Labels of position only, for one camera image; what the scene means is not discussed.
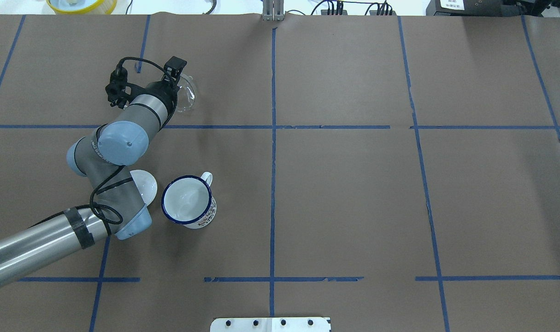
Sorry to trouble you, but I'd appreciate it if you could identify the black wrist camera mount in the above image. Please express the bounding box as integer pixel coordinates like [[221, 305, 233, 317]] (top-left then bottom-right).
[[105, 66, 131, 109]]

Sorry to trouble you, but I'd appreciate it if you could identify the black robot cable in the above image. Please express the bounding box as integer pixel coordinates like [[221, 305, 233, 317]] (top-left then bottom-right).
[[88, 56, 181, 226]]

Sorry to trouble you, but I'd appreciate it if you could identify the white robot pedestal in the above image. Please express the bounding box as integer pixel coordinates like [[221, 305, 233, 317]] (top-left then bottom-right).
[[210, 317, 332, 332]]

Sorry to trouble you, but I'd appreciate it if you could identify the white enamel mug blue rim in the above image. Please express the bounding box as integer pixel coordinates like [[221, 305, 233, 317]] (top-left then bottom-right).
[[160, 172, 217, 229]]

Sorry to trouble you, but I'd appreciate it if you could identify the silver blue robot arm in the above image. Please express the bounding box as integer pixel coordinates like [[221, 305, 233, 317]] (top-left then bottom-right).
[[0, 56, 187, 290]]

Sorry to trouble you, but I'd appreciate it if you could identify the black computer box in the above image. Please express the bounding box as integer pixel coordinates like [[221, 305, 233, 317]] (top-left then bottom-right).
[[425, 0, 503, 17]]

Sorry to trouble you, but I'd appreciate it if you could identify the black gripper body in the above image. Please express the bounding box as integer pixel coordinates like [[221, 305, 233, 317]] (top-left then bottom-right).
[[158, 74, 181, 99]]

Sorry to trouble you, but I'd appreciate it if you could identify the aluminium frame post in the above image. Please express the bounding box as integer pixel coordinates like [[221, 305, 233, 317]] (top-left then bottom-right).
[[261, 0, 285, 21]]

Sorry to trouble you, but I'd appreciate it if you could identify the clear plastic funnel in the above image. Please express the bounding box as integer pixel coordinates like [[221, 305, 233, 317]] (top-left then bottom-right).
[[176, 73, 197, 112]]

